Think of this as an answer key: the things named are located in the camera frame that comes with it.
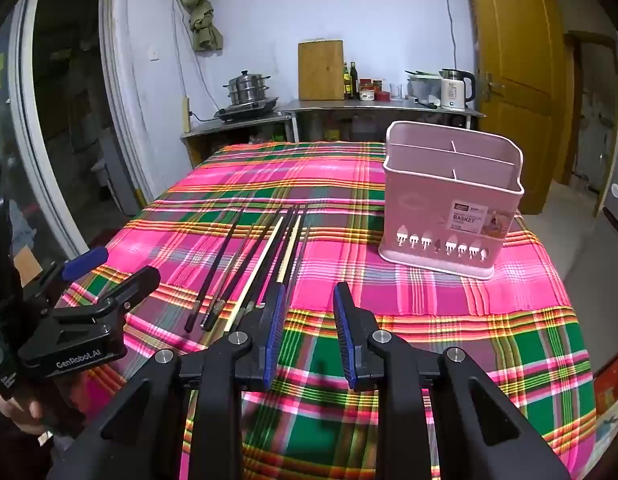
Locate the low wooden table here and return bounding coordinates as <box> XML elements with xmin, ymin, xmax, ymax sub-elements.
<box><xmin>180</xmin><ymin>112</ymin><xmax>294</xmax><ymax>168</ymax></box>

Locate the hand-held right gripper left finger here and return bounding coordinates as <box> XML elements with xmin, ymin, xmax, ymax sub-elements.
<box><xmin>46</xmin><ymin>284</ymin><xmax>290</xmax><ymax>480</ymax></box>

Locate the white electric kettle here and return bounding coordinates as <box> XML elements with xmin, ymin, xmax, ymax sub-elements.
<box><xmin>439</xmin><ymin>68</ymin><xmax>477</xmax><ymax>111</ymax></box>

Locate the yellow wooden door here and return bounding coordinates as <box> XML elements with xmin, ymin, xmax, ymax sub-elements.
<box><xmin>464</xmin><ymin>0</ymin><xmax>564</xmax><ymax>213</ymax></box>

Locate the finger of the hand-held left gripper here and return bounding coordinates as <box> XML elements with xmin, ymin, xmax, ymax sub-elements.
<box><xmin>36</xmin><ymin>246</ymin><xmax>108</xmax><ymax>307</ymax></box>
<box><xmin>51</xmin><ymin>266</ymin><xmax>162</xmax><ymax>328</ymax></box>

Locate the red box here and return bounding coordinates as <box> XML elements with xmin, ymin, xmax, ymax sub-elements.
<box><xmin>593</xmin><ymin>347</ymin><xmax>618</xmax><ymax>413</ymax></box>

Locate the person's left hand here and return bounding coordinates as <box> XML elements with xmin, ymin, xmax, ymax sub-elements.
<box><xmin>0</xmin><ymin>382</ymin><xmax>44</xmax><ymax>436</ymax></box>

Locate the steel steamer pot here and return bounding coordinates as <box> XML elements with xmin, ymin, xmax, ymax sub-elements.
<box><xmin>226</xmin><ymin>71</ymin><xmax>270</xmax><ymax>107</ymax></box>

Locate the black induction cooker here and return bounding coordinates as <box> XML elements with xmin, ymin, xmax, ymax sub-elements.
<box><xmin>214</xmin><ymin>96</ymin><xmax>280</xmax><ymax>123</ymax></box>

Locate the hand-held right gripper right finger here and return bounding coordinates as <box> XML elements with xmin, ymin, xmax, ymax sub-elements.
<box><xmin>334</xmin><ymin>282</ymin><xmax>572</xmax><ymax>480</ymax></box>

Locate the pink utensil basket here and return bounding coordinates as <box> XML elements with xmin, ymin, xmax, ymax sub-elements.
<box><xmin>379</xmin><ymin>121</ymin><xmax>526</xmax><ymax>281</ymax></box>

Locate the black wall cable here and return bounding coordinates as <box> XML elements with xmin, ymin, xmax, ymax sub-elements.
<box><xmin>436</xmin><ymin>0</ymin><xmax>460</xmax><ymax>73</ymax></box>

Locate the pink plaid tablecloth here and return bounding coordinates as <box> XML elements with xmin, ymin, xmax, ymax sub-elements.
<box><xmin>56</xmin><ymin>141</ymin><xmax>597</xmax><ymax>480</ymax></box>

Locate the wooden cutting board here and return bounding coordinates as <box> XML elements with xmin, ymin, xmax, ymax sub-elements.
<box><xmin>298</xmin><ymin>40</ymin><xmax>346</xmax><ymax>102</ymax></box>

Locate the white door frame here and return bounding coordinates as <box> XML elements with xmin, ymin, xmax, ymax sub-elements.
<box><xmin>100</xmin><ymin>0</ymin><xmax>157</xmax><ymax>208</ymax></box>

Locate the metal counter table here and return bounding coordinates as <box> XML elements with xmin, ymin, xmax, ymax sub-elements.
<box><xmin>281</xmin><ymin>97</ymin><xmax>487</xmax><ymax>143</ymax></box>

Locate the green hanging cloth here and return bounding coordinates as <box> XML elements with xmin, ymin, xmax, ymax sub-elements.
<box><xmin>176</xmin><ymin>0</ymin><xmax>224</xmax><ymax>53</ymax></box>

